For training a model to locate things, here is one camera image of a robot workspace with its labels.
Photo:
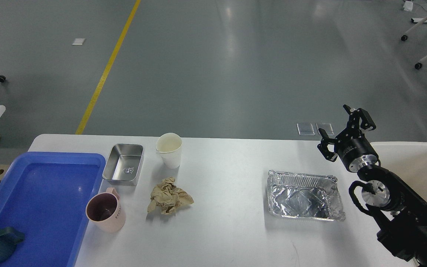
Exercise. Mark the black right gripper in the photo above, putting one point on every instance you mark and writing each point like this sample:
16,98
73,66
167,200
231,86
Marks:
354,150

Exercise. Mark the stainless steel rectangular container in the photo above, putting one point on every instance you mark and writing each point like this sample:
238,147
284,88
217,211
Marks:
123,166

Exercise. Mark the pink mug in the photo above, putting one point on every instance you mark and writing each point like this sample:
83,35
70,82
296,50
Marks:
105,211

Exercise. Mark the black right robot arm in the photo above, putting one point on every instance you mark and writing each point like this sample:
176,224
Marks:
400,213

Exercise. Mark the clear floor plate right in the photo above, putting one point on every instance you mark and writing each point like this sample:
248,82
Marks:
327,127

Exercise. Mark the clear floor plate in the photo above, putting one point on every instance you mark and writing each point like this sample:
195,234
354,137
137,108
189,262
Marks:
305,129
327,127

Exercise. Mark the clear floor plate left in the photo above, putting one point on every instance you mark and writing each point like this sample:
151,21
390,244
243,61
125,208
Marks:
305,129

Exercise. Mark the aluminium foil tray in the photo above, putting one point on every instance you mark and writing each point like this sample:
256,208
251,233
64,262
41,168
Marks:
304,196

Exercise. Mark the white plastic bin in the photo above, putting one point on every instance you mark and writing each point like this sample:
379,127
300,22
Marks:
406,159

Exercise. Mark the white paper cup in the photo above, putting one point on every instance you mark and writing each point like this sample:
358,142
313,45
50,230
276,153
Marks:
169,148

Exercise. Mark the crumpled brown paper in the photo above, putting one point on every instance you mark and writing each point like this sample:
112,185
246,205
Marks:
168,197

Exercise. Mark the blue plastic tray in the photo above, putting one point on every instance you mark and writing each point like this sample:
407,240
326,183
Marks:
43,195

